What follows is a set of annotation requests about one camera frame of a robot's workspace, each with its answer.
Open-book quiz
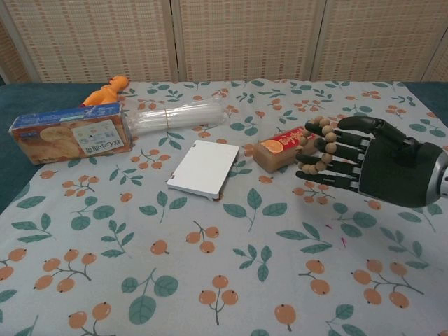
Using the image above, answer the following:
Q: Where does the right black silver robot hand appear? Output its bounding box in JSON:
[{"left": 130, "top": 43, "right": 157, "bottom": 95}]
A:
[{"left": 295, "top": 116, "right": 442, "bottom": 207}]

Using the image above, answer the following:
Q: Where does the wooden bead bracelet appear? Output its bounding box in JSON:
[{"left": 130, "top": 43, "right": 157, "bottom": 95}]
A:
[{"left": 296, "top": 117, "right": 337, "bottom": 176}]

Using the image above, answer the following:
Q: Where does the brown drink bottle red label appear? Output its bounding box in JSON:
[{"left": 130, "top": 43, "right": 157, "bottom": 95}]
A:
[{"left": 253, "top": 125, "right": 318, "bottom": 173}]

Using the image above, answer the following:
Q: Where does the woven bamboo screen panel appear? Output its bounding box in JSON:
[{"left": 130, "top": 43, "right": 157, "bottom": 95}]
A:
[
  {"left": 0, "top": 20, "right": 31, "bottom": 85},
  {"left": 311, "top": 0, "right": 448, "bottom": 84},
  {"left": 171, "top": 0, "right": 325, "bottom": 83},
  {"left": 0, "top": 0, "right": 178, "bottom": 84},
  {"left": 425, "top": 34, "right": 448, "bottom": 83}
]

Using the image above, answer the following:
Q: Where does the white rectangular board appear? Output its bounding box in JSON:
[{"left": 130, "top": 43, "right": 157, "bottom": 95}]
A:
[{"left": 167, "top": 139, "right": 241, "bottom": 202}]

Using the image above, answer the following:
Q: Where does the floral leaf fruit tablecloth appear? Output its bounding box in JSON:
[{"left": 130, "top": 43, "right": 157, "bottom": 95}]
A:
[{"left": 0, "top": 80, "right": 448, "bottom": 336}]

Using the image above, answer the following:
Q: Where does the clear plastic straw bundle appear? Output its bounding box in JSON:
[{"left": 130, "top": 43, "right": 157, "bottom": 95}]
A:
[{"left": 127, "top": 97, "right": 225, "bottom": 136}]

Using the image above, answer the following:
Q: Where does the orange rubber chicken toy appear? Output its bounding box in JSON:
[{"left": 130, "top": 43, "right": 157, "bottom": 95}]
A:
[{"left": 80, "top": 75, "right": 129, "bottom": 108}]

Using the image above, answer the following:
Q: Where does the blue biscuit box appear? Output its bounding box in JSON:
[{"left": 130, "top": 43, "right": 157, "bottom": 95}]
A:
[{"left": 9, "top": 102, "right": 134, "bottom": 165}]

